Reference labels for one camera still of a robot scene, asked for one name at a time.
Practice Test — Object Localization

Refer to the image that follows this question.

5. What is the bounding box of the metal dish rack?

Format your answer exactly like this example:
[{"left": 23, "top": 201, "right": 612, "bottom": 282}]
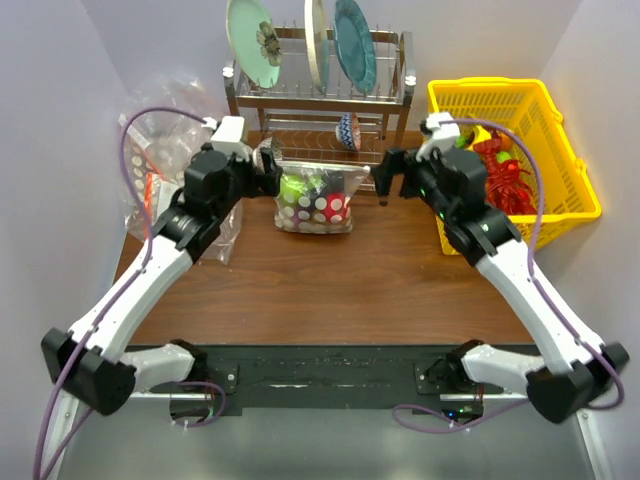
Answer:
[{"left": 222, "top": 25, "right": 417, "bottom": 166}]

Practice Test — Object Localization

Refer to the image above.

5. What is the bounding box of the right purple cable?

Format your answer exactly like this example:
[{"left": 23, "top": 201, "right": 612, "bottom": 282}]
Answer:
[{"left": 392, "top": 117, "right": 626, "bottom": 432}]

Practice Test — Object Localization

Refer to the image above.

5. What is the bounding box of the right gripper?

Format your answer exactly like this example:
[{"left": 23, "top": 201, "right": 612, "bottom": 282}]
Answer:
[{"left": 370, "top": 142, "right": 456, "bottom": 223}]

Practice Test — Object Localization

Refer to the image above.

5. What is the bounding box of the red toy apple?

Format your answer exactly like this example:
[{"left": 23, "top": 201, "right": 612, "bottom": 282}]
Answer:
[{"left": 321, "top": 193, "right": 348, "bottom": 224}]

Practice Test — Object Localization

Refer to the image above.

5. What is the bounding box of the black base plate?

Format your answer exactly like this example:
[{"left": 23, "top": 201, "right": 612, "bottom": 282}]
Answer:
[{"left": 148, "top": 343, "right": 506, "bottom": 419}]

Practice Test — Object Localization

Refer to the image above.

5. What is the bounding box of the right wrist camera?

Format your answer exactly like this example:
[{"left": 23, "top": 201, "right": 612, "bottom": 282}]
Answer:
[{"left": 416, "top": 112, "right": 460, "bottom": 162}]

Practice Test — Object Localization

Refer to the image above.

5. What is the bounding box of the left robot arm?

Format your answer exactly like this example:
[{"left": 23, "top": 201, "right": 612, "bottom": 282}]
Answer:
[{"left": 41, "top": 148, "right": 282, "bottom": 416}]

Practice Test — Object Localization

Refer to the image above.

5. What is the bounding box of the aluminium frame rail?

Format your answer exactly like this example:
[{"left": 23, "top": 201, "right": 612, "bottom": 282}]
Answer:
[{"left": 37, "top": 294, "right": 611, "bottom": 480}]

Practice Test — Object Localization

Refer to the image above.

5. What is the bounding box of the dark toy plum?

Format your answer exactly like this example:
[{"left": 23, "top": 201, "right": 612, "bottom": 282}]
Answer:
[{"left": 320, "top": 171, "right": 345, "bottom": 196}]

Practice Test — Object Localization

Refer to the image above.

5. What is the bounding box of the clear zip top bag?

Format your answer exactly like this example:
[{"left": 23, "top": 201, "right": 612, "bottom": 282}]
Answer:
[{"left": 274, "top": 161, "right": 370, "bottom": 235}]

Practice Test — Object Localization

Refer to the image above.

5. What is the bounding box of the blue patterned bowl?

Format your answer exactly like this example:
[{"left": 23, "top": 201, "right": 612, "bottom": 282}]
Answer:
[{"left": 335, "top": 113, "right": 361, "bottom": 151}]

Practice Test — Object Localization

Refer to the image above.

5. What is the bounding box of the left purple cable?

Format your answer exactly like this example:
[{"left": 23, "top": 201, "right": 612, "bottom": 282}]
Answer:
[{"left": 32, "top": 106, "right": 219, "bottom": 480}]

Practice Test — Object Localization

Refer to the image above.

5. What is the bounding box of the red toy lobster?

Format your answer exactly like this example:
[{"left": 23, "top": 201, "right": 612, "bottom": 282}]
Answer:
[{"left": 468, "top": 126, "right": 536, "bottom": 215}]

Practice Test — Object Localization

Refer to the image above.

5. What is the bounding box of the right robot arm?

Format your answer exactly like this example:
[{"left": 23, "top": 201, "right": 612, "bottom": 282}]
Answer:
[{"left": 371, "top": 148, "right": 629, "bottom": 424}]

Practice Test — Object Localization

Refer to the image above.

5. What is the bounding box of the yellow plastic basket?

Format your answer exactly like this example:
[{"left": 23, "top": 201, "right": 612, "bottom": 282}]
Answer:
[{"left": 427, "top": 77, "right": 602, "bottom": 248}]

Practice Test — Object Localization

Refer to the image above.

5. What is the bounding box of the purple cable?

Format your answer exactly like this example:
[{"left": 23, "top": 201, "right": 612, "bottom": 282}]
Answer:
[
  {"left": 392, "top": 117, "right": 626, "bottom": 432},
  {"left": 32, "top": 106, "right": 219, "bottom": 480}
]

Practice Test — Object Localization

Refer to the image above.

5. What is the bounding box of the mint green floral plate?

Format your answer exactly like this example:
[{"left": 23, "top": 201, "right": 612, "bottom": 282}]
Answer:
[{"left": 226, "top": 0, "right": 282, "bottom": 89}]

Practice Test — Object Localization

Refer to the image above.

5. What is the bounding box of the grey patterned bowl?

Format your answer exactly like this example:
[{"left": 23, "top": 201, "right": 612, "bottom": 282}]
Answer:
[{"left": 252, "top": 137, "right": 283, "bottom": 172}]

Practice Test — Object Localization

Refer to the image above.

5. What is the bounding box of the beige rimmed plate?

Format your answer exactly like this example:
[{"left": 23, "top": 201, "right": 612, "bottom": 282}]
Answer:
[{"left": 304, "top": 0, "right": 330, "bottom": 94}]

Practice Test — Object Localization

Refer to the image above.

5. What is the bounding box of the teal blue plate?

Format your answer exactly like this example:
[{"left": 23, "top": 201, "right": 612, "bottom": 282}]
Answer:
[{"left": 334, "top": 0, "right": 377, "bottom": 95}]

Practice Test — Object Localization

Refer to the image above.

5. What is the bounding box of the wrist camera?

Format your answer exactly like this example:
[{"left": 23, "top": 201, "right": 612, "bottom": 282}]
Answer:
[
  {"left": 211, "top": 116, "right": 251, "bottom": 162},
  {"left": 416, "top": 112, "right": 460, "bottom": 162}
]

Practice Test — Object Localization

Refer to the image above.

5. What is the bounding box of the pile of clear bags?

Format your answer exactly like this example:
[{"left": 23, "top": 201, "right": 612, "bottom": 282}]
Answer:
[{"left": 118, "top": 72, "right": 236, "bottom": 211}]

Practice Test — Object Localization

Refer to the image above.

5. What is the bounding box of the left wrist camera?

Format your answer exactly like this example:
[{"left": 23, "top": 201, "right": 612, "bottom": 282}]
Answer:
[{"left": 211, "top": 116, "right": 251, "bottom": 162}]

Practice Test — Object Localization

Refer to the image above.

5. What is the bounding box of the orange zipper bag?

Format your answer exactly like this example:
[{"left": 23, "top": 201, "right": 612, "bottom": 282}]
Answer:
[{"left": 125, "top": 172, "right": 243, "bottom": 265}]

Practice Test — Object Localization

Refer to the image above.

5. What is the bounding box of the green toy apple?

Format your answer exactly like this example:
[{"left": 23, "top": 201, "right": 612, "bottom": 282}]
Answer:
[{"left": 279, "top": 174, "right": 324, "bottom": 208}]

